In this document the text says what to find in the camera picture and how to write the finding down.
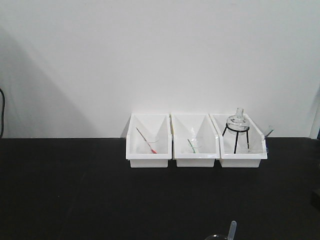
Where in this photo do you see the clear glass beaker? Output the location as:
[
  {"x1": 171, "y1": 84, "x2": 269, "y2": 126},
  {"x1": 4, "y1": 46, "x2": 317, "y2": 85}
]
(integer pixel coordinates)
[{"x1": 204, "y1": 234, "x2": 228, "y2": 240}]

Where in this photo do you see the white plastic bin middle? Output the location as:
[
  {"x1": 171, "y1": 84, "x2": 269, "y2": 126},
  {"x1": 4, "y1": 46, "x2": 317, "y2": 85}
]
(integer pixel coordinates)
[{"x1": 171, "y1": 113, "x2": 220, "y2": 168}]

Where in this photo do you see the green tipped glass rod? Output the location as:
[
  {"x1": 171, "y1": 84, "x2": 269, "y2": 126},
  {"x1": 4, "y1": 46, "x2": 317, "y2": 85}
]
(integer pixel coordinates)
[{"x1": 187, "y1": 139, "x2": 196, "y2": 154}]

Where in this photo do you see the black power cable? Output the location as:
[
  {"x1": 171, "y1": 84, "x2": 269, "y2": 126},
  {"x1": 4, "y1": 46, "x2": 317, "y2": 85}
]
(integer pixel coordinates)
[{"x1": 0, "y1": 87, "x2": 6, "y2": 139}]

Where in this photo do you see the round glass flask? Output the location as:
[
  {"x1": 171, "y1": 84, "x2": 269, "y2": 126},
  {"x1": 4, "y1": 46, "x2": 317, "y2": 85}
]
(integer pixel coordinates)
[{"x1": 226, "y1": 107, "x2": 250, "y2": 131}]

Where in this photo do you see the clear plastic pipette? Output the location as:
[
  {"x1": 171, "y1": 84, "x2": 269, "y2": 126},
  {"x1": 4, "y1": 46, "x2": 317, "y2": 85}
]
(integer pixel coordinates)
[{"x1": 227, "y1": 220, "x2": 237, "y2": 240}]

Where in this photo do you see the black wire tripod stand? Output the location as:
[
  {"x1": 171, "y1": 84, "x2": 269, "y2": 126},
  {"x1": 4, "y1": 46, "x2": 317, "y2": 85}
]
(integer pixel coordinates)
[{"x1": 222, "y1": 123, "x2": 250, "y2": 154}]

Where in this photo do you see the red tipped glass rod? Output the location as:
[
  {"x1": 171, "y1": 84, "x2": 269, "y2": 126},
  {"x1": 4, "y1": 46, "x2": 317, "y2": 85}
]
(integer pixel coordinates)
[{"x1": 136, "y1": 127, "x2": 157, "y2": 154}]

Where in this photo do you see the white plastic bin right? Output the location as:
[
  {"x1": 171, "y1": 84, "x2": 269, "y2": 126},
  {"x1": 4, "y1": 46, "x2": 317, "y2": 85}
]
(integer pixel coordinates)
[{"x1": 209, "y1": 113, "x2": 268, "y2": 168}]

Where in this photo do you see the white plastic bin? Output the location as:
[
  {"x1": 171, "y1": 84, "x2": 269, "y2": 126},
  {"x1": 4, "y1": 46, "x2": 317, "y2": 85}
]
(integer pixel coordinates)
[
  {"x1": 171, "y1": 113, "x2": 220, "y2": 168},
  {"x1": 125, "y1": 113, "x2": 173, "y2": 168},
  {"x1": 209, "y1": 113, "x2": 268, "y2": 168}
]

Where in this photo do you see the white plastic bin left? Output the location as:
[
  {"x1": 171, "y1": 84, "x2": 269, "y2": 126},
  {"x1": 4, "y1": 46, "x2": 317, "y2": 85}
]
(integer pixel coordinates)
[{"x1": 125, "y1": 113, "x2": 173, "y2": 168}]

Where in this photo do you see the glass test tube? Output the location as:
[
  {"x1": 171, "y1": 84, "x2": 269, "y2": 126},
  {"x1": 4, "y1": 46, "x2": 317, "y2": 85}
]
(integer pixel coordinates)
[{"x1": 262, "y1": 125, "x2": 275, "y2": 140}]

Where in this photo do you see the small glass beaker in bin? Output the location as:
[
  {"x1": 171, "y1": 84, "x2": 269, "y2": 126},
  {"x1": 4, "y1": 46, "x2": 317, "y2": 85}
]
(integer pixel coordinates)
[{"x1": 145, "y1": 135, "x2": 160, "y2": 153}]

